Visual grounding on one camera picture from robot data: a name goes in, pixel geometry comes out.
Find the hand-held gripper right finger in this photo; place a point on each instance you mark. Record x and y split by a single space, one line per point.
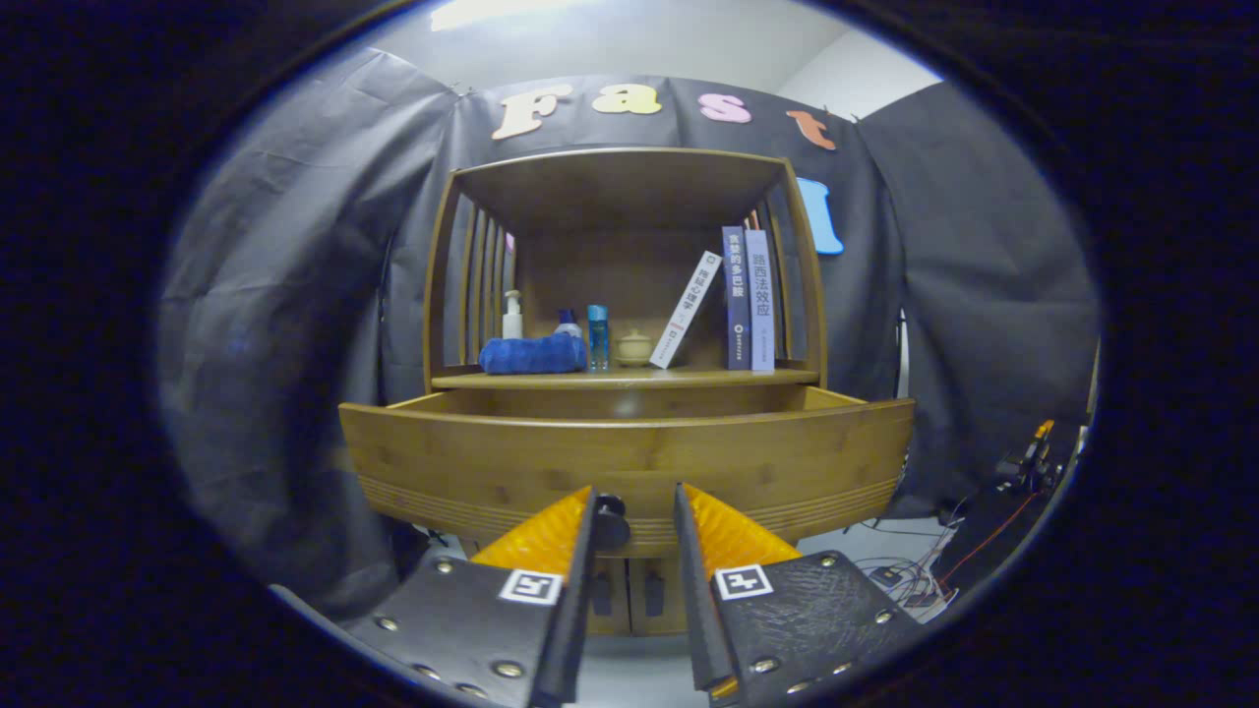
693 610

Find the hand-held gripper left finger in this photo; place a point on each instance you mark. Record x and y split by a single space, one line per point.
575 610

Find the wooden cabinet door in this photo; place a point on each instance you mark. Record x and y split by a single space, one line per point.
654 595
618 615

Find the wooden countertop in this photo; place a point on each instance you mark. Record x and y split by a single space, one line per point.
689 377

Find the wooden cabinet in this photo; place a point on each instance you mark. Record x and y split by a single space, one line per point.
620 187

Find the blue rolled towel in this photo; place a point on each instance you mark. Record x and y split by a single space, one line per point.
531 355

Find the beige lidded teacup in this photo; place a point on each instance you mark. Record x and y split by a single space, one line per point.
634 349

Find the clear blue bottle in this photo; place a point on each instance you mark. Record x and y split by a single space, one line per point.
598 339

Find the white bottle with blue cap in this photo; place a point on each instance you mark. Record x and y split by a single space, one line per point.
568 323

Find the white pump bottle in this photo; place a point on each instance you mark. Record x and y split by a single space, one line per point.
512 323

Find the white book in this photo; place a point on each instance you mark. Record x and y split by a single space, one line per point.
686 310

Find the dark blue book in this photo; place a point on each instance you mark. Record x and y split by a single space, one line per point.
736 300

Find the pale lilac book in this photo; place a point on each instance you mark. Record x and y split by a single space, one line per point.
760 300

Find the black device with orange part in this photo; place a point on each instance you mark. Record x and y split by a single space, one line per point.
1023 467

